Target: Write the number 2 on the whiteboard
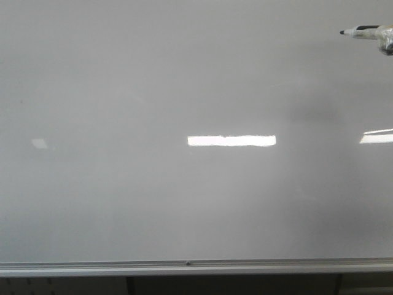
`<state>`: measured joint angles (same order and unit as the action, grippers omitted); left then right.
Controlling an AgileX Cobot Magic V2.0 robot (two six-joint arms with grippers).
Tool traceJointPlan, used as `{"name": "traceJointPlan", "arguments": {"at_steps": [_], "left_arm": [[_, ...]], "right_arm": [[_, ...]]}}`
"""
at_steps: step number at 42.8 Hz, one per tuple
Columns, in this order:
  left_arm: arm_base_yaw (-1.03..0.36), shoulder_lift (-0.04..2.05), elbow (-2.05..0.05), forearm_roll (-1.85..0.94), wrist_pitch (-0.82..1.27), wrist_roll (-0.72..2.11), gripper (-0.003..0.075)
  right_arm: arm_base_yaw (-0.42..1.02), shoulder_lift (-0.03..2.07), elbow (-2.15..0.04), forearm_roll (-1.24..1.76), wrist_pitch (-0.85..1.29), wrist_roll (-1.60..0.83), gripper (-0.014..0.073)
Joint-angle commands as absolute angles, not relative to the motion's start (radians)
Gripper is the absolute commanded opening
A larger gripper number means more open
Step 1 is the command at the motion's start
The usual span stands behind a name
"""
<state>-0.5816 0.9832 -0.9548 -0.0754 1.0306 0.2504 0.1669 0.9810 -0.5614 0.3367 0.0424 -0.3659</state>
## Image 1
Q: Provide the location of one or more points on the black and white whiteboard marker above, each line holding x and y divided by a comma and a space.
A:
382, 34

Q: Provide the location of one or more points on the white whiteboard with aluminium frame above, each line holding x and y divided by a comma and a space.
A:
194, 137

